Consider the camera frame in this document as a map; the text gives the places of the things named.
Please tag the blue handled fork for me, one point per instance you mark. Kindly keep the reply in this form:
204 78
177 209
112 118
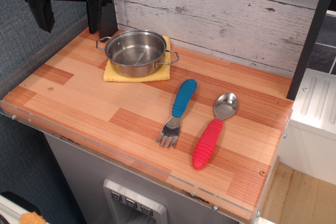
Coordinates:
171 129

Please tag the black post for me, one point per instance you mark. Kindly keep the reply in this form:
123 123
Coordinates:
311 38
108 24

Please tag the black right post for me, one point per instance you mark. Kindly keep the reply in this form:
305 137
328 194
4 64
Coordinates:
311 38

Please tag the black left post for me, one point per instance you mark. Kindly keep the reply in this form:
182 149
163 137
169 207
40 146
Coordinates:
108 24

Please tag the white toy sink unit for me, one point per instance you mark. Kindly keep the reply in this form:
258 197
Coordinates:
308 143

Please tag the yellow cloth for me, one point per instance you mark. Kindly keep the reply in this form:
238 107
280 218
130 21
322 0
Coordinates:
162 74

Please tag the red handled spoon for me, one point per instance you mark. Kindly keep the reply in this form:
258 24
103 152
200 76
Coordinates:
224 108

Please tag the silver dispenser panel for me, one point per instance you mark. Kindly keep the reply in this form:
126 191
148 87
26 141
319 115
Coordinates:
128 206

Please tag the stainless steel pot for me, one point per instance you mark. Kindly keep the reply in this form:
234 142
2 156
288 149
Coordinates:
137 53

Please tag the orange object bottom left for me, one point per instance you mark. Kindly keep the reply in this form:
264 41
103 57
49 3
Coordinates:
32 218

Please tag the grey toy fridge cabinet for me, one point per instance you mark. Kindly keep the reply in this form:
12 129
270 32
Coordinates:
85 174

